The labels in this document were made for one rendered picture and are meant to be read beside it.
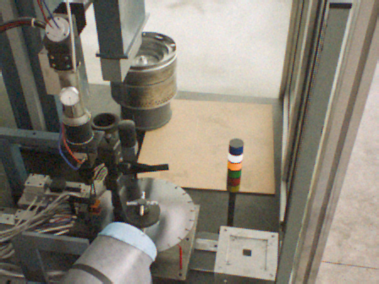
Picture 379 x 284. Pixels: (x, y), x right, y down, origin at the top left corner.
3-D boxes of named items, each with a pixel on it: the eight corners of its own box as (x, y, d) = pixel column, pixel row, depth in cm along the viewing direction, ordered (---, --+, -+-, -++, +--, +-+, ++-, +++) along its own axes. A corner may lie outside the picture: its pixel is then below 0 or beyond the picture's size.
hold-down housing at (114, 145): (126, 185, 147) (120, 132, 134) (120, 196, 144) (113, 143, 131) (110, 181, 149) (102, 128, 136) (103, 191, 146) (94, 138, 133)
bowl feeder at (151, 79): (184, 101, 237) (184, 32, 214) (173, 141, 215) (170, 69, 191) (123, 96, 242) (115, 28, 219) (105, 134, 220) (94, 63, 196)
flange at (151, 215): (142, 232, 150) (142, 226, 148) (118, 214, 156) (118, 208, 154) (167, 211, 156) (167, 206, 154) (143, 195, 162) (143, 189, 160)
